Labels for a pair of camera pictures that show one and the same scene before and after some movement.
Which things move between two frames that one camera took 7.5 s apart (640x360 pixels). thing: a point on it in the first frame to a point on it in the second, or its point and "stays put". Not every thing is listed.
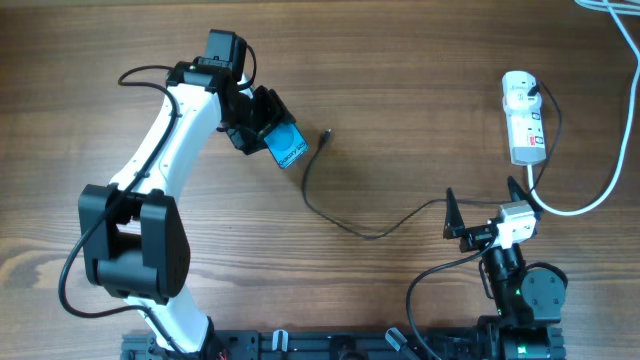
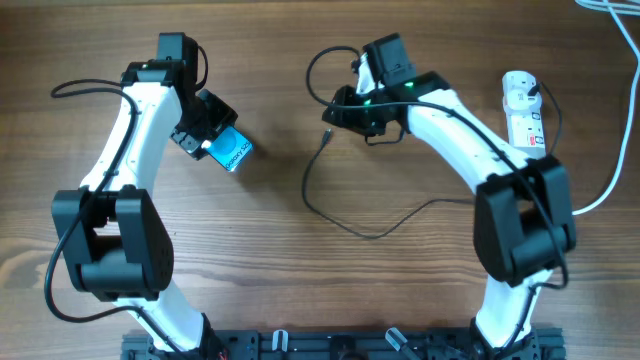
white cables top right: [612, 6] stays put
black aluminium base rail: [528, 343] stays put
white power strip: [523, 104] stays put
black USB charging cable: [430, 203] stays put
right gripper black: [475, 236] to [344, 102]
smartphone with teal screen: [286, 144] to [229, 147]
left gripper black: [274, 112] to [223, 117]
